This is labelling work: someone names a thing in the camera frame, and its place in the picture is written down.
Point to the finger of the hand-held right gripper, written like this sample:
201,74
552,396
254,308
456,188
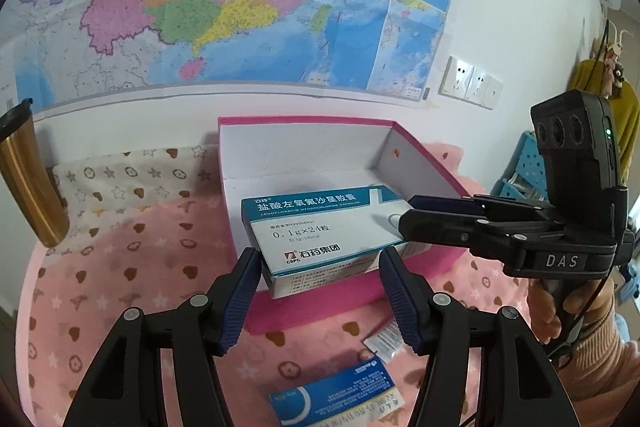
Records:
440,202
435,229

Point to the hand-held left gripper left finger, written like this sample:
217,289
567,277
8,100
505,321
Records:
240,297

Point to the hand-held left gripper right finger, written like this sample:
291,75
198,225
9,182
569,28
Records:
400,302

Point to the pink cardboard box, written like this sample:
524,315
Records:
320,309

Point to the white teal medicine box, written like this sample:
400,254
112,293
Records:
310,232

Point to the person's right forearm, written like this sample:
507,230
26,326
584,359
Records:
600,372

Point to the person's right hand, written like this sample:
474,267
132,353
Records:
545,307

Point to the small white packet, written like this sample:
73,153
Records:
382,343

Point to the blue plastic basket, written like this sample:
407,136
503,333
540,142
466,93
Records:
525,162

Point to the yellow hanging garment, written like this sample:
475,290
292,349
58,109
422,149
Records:
627,107

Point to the blue white medicine box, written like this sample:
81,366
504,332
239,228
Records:
340,397

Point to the pink printed blanket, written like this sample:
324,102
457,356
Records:
125,267

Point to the gold thermos cup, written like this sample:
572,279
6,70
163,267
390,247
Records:
30,187

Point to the white wall switch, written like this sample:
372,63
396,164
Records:
495,93

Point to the white wall socket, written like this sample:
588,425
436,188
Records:
456,77
479,86

